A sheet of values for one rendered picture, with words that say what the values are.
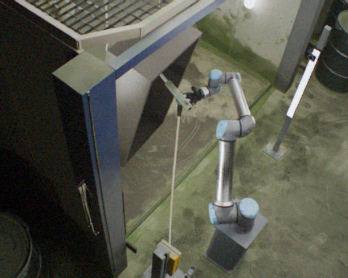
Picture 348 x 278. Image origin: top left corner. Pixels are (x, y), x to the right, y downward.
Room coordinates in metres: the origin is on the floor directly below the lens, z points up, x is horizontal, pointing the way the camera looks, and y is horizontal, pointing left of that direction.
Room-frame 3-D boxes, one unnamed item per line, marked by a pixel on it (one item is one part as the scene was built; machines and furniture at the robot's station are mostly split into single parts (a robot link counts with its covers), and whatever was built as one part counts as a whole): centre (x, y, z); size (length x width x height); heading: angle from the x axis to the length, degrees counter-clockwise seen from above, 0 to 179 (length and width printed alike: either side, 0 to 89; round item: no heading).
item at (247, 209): (1.38, -0.55, 0.83); 0.17 x 0.15 x 0.18; 100
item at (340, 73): (3.84, -1.89, 0.44); 0.59 x 0.58 x 0.89; 162
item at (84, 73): (1.11, 0.40, 1.14); 0.18 x 0.18 x 2.29; 57
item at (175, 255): (0.73, -0.03, 1.42); 0.12 x 0.06 x 0.26; 57
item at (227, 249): (1.38, -0.56, 0.32); 0.31 x 0.31 x 0.64; 57
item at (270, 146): (2.57, -1.02, 0.01); 0.20 x 0.20 x 0.01; 57
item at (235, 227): (1.38, -0.56, 0.69); 0.19 x 0.19 x 0.10
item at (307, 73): (2.54, -1.01, 1.02); 0.06 x 0.02 x 0.83; 57
